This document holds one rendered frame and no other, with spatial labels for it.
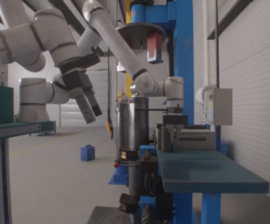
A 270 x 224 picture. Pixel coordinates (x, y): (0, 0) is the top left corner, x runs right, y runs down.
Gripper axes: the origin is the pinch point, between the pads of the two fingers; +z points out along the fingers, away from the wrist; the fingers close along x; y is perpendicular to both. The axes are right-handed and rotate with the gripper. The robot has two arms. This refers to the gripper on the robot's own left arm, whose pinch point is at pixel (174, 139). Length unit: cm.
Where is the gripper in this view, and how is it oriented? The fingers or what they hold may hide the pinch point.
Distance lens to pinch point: 90.6
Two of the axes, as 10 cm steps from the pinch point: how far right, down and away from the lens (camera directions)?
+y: 0.7, -0.1, 10.0
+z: 0.0, 10.0, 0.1
